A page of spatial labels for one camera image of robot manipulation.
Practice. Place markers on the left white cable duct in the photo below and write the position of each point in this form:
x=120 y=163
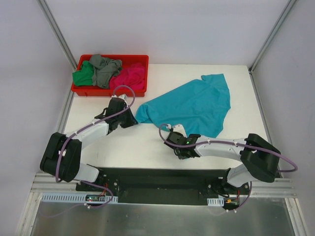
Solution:
x=78 y=198

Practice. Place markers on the pink t shirt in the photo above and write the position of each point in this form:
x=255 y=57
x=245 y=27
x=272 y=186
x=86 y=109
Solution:
x=132 y=76

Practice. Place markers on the right white cable duct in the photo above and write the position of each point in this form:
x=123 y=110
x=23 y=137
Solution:
x=215 y=202

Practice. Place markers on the aluminium front rail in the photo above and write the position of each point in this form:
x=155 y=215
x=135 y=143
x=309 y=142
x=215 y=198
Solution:
x=280 y=188

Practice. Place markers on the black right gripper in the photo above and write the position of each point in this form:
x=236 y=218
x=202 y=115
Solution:
x=179 y=151

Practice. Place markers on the aluminium frame post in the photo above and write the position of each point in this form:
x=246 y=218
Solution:
x=273 y=33
x=57 y=32

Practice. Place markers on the green t shirt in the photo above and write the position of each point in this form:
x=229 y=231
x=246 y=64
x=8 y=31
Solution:
x=83 y=77

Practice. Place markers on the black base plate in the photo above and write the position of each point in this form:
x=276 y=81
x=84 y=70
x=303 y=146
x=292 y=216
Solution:
x=163 y=186

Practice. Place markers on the right aluminium frame post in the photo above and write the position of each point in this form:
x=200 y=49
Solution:
x=273 y=33

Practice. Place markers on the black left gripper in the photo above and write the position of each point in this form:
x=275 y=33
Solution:
x=127 y=118

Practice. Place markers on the white cable duct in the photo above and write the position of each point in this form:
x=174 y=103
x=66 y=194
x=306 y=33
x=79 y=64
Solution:
x=78 y=198
x=215 y=202

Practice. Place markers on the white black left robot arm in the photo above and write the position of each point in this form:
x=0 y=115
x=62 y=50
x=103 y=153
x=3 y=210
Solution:
x=62 y=157

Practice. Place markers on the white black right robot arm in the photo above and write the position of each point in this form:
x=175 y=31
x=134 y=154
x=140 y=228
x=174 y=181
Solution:
x=259 y=159

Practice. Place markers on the left aluminium frame post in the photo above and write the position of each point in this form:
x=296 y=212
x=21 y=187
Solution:
x=57 y=32

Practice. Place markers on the teal t shirt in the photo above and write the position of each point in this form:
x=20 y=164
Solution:
x=200 y=106

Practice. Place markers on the grey t shirt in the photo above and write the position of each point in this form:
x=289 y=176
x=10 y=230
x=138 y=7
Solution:
x=104 y=69

